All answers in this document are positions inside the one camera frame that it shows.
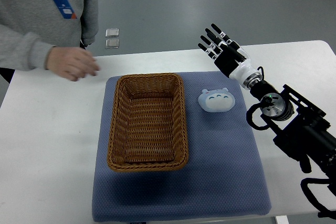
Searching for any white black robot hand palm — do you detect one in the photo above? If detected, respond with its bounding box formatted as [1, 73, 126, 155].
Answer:
[214, 46, 261, 80]

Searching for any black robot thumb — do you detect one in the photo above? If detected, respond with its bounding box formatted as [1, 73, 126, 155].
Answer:
[228, 47, 246, 61]

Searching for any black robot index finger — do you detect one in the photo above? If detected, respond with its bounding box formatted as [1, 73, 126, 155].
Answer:
[211, 23, 233, 45]

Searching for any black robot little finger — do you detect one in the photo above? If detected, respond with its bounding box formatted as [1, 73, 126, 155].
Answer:
[198, 43, 218, 60]

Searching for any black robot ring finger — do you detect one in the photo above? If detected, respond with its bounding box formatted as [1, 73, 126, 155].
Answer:
[200, 35, 222, 52]

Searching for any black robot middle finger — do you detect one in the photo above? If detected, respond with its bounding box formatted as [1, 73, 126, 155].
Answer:
[205, 28, 227, 48]

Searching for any blue plush toy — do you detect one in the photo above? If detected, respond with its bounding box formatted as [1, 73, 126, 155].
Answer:
[198, 88, 235, 113]

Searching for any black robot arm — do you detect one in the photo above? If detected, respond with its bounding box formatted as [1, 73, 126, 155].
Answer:
[199, 24, 335, 180]

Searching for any grey sweater forearm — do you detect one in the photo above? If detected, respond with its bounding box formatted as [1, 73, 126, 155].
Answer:
[1, 25, 54, 71]

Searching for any brown wicker basket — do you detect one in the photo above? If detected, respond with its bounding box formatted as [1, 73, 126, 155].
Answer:
[107, 73, 188, 172]

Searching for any person's bare hand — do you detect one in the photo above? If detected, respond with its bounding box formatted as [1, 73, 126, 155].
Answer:
[46, 47, 100, 81]

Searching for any upper metal floor plate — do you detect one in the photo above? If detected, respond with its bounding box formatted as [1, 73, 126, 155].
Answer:
[106, 28, 119, 38]

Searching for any metal floor plate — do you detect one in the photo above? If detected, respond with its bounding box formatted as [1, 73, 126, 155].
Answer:
[105, 38, 120, 49]
[106, 28, 119, 38]

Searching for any lower metal floor plate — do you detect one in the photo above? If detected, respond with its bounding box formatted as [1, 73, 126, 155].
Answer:
[105, 38, 120, 49]

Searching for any blue padded mat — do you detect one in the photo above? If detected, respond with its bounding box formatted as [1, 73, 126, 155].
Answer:
[92, 71, 271, 222]

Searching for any blue id badge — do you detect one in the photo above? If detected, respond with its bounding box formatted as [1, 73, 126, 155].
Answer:
[53, 0, 77, 19]

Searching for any grey sweater torso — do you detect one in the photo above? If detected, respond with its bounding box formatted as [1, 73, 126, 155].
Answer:
[1, 0, 99, 47]

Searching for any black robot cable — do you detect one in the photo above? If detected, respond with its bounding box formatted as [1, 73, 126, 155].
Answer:
[246, 102, 271, 131]

